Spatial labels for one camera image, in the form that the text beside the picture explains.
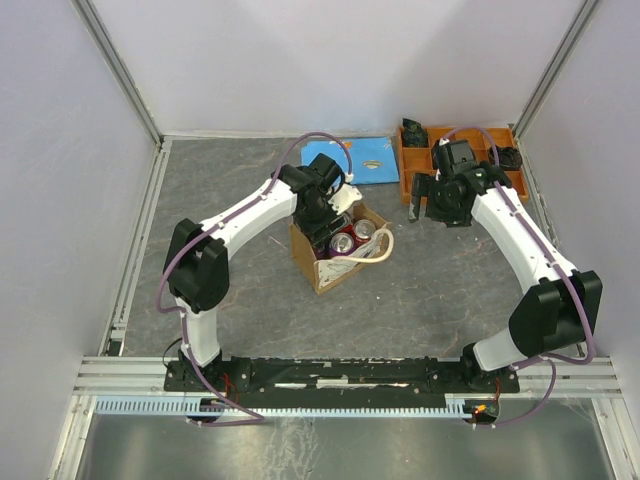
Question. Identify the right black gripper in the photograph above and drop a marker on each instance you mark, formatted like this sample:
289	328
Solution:
422	187

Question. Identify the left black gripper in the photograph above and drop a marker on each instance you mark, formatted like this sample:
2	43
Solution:
318	233

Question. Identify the purple soda can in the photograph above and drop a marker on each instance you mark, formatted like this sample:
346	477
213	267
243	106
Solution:
341	244

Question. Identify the red cola can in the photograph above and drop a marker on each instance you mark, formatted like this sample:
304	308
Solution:
363	231

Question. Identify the burlap canvas bag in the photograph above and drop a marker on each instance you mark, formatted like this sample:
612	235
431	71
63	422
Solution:
325	273

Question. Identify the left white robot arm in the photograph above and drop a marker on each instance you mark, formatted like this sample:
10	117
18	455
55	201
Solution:
197	266

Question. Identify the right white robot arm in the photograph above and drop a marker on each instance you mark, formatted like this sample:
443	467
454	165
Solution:
560	304

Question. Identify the orange wooden compartment tray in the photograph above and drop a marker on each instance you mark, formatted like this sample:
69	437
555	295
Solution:
413	160

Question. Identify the dark rolled item top-left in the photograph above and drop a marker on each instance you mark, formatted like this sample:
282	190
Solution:
413	134

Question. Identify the blue patterned cloth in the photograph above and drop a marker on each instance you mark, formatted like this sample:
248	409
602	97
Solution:
373	158

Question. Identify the dark rolled item right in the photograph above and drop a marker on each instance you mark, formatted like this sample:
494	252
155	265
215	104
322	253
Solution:
508	158

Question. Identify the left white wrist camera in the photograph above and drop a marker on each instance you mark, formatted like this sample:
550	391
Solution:
345	197

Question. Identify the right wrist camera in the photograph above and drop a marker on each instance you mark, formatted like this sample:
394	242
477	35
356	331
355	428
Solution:
454	157

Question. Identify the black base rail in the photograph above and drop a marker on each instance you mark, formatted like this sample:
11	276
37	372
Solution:
405	382

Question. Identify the light blue cable duct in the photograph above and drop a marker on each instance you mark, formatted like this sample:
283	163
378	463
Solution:
202	407

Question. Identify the aluminium frame rail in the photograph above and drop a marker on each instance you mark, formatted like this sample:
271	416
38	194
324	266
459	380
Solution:
120	376

